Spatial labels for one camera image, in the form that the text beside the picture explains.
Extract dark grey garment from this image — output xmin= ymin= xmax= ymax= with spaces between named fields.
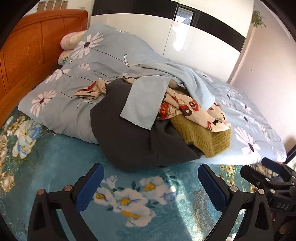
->
xmin=90 ymin=79 xmax=204 ymax=172

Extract white and black wardrobe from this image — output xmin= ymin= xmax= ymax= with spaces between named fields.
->
xmin=89 ymin=0 xmax=255 ymax=82

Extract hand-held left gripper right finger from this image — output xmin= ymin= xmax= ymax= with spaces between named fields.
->
xmin=198 ymin=164 xmax=274 ymax=241

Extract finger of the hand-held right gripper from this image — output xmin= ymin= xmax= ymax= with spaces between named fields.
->
xmin=262 ymin=158 xmax=296 ymax=183
xmin=240 ymin=165 xmax=274 ymax=193

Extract teal floral blanket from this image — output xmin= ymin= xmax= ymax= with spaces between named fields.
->
xmin=0 ymin=108 xmax=280 ymax=241

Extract orange wooden headboard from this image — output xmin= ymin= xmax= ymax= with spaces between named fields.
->
xmin=0 ymin=9 xmax=89 ymax=127

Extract olive knitted sweater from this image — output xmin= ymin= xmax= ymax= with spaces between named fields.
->
xmin=170 ymin=89 xmax=232 ymax=158

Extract beige wall papers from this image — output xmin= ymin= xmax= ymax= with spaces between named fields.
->
xmin=37 ymin=0 xmax=70 ymax=11

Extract grey-blue daisy print duvet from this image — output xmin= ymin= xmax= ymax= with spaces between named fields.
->
xmin=18 ymin=23 xmax=287 ymax=166

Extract green plant wall decal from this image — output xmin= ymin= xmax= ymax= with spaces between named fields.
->
xmin=251 ymin=10 xmax=266 ymax=28

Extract cartoon car print garment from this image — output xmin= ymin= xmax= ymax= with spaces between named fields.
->
xmin=74 ymin=75 xmax=232 ymax=133

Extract light blue shirt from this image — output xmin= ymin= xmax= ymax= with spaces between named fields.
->
xmin=120 ymin=63 xmax=215 ymax=130

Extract pink pillow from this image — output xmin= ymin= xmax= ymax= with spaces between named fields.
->
xmin=57 ymin=30 xmax=87 ymax=65

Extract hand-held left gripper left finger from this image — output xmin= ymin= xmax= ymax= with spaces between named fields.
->
xmin=27 ymin=163 xmax=105 ymax=241

